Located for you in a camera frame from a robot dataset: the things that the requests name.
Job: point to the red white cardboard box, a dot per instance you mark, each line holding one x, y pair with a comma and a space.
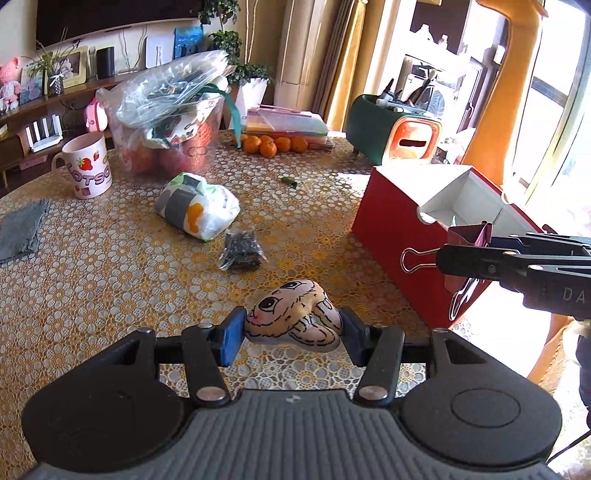
410, 209

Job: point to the orange mandarin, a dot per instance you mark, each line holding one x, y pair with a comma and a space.
298, 144
283, 144
251, 144
267, 149

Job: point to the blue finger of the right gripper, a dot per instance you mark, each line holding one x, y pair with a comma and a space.
517, 240
508, 267

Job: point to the bunny face painted stone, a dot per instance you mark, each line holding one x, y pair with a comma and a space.
298, 312

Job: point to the pink strawberry mug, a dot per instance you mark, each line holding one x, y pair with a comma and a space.
82, 166

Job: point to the small potted grass plant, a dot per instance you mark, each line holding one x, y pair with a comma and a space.
48, 62

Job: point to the white snack bag egg print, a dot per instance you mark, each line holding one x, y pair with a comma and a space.
202, 210

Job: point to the small dark seeds packet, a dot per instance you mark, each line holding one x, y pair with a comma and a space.
241, 251

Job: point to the framed photo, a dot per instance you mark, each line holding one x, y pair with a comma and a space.
73, 67

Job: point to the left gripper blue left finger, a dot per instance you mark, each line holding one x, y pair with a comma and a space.
226, 338

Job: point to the small green wrapper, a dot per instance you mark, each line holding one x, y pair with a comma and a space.
291, 182

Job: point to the black flat television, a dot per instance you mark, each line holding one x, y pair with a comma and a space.
62, 20

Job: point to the tall green potted plant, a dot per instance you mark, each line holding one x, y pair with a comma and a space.
248, 80

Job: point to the clear plastic file case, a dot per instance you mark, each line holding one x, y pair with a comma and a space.
284, 122

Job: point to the black speaker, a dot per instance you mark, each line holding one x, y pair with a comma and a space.
105, 62

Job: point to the wooden tv console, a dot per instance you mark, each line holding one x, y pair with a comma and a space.
69, 106

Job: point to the grey folded cloth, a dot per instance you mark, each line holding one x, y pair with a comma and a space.
20, 231

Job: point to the white wifi router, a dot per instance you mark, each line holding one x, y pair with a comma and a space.
44, 133

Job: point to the pink binder clip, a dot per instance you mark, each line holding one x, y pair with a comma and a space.
462, 291

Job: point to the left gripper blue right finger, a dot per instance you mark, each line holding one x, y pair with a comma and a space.
358, 337

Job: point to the green orange storage bin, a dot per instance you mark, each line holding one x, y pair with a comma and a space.
391, 132

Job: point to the yellow giraffe figure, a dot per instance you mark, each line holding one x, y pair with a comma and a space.
490, 144

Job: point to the clear bag of apples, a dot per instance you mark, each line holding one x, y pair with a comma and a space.
165, 120

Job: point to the pink plush doll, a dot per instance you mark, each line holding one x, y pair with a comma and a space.
10, 85

